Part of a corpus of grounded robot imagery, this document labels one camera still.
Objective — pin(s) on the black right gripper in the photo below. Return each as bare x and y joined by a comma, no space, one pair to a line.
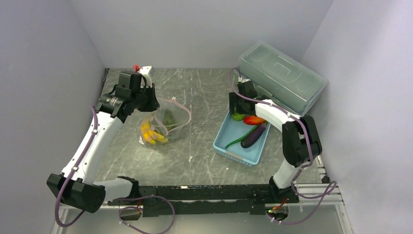
234,98

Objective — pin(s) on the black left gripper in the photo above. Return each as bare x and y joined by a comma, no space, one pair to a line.
153,104

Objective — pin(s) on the orange mango fruit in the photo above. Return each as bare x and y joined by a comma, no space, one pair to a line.
253,120

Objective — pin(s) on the yellow banana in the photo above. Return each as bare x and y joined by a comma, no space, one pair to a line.
144,132
154,134

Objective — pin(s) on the clear zip top bag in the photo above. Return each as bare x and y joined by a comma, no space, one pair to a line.
182,116

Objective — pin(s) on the netted green melon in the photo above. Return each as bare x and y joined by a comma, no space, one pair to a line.
168,118

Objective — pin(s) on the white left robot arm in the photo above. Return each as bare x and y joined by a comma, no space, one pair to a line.
76,185

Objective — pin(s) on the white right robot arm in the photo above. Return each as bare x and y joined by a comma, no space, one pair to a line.
301,143

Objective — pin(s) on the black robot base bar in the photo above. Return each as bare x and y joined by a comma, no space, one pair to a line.
254,199

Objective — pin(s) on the green custard apple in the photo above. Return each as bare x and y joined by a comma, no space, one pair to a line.
238,117

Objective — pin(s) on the light blue plastic basket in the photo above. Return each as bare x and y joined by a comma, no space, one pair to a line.
226,143

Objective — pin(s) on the purple eggplant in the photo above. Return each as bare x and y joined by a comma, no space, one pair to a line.
253,135

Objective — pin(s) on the green chili pepper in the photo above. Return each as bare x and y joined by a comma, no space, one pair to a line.
241,138

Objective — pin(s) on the green storage box, clear lid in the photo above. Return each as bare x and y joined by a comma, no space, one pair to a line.
290,84

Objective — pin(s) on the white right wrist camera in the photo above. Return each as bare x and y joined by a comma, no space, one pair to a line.
242,80

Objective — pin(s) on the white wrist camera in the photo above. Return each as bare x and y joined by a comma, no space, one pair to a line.
242,80
147,73

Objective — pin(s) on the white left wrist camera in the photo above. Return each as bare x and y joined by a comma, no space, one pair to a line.
147,73

